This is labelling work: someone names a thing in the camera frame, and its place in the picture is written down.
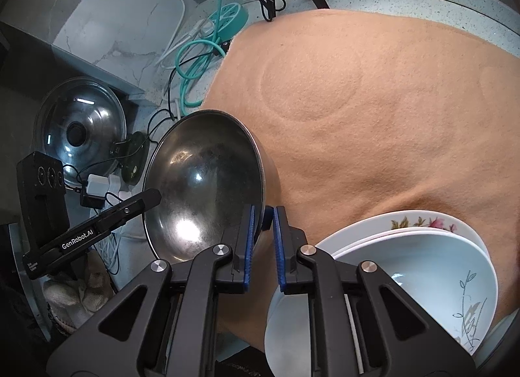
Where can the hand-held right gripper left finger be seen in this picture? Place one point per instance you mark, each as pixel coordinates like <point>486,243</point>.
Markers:
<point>250,247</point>

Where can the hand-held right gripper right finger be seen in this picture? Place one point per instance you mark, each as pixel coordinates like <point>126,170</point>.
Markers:
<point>278,247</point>

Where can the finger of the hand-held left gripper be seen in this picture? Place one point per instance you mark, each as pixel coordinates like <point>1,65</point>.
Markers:
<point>134,208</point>

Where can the small steel bowl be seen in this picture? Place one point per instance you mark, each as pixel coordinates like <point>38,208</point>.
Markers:
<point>203,173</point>

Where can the floral plate with brown leaves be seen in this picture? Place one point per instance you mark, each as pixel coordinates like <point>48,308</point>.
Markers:
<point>406,220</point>

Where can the white charger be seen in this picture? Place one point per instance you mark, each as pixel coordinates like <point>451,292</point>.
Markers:
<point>97,186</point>

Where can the dark round stand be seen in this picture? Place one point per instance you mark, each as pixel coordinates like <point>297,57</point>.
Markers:
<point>136,157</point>

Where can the beige cloth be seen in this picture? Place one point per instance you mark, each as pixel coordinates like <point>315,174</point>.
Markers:
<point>81,291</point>

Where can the steel pot lid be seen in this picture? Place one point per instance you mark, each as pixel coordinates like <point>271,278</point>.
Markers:
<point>93,116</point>

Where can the orange towel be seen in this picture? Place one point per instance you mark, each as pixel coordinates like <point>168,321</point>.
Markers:
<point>365,116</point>

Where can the teal power strip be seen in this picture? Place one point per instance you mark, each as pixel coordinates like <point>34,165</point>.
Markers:
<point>229,19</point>

